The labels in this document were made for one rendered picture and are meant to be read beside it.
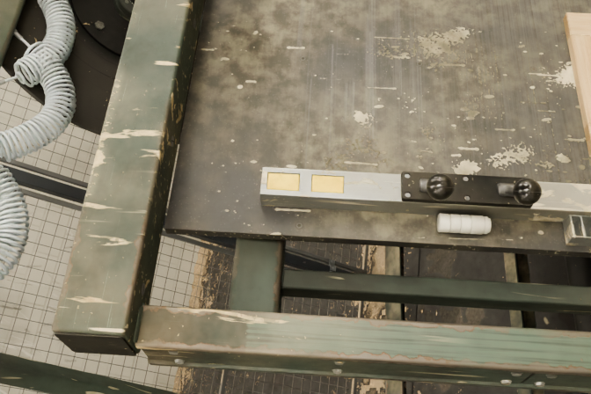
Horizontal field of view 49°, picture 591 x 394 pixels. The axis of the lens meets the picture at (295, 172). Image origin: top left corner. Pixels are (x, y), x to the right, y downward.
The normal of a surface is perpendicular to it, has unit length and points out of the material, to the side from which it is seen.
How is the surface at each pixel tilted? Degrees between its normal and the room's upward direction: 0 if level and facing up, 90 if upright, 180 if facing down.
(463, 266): 0
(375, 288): 57
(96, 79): 90
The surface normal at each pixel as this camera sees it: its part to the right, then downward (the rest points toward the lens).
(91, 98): 0.54, -0.39
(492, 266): -0.84, -0.32
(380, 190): 0.00, -0.50
